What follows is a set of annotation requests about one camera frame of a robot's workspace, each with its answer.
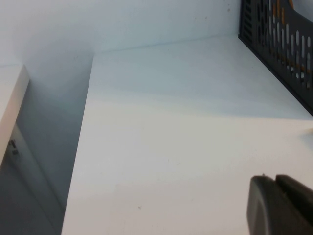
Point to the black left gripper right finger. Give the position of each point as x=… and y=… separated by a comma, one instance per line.
x=298, y=191

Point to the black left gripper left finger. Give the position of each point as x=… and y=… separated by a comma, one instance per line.
x=266, y=210

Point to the black plastic book stand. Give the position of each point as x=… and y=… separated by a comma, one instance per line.
x=256, y=29

